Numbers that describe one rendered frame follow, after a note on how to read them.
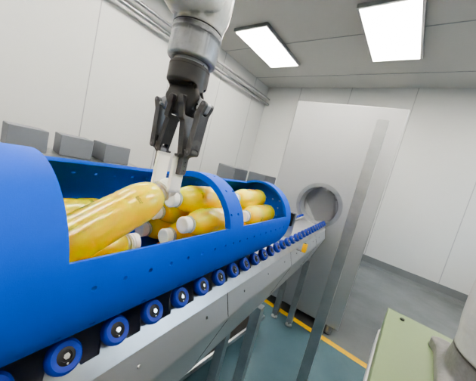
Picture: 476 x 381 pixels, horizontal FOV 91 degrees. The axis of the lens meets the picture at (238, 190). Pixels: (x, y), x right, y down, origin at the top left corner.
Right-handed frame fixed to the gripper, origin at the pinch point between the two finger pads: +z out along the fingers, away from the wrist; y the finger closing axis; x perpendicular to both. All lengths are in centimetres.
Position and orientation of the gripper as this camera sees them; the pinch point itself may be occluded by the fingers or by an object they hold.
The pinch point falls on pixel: (168, 172)
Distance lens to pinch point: 47.4
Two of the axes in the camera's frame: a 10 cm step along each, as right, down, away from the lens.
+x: -5.0, -0.3, -8.6
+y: -8.3, -2.6, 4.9
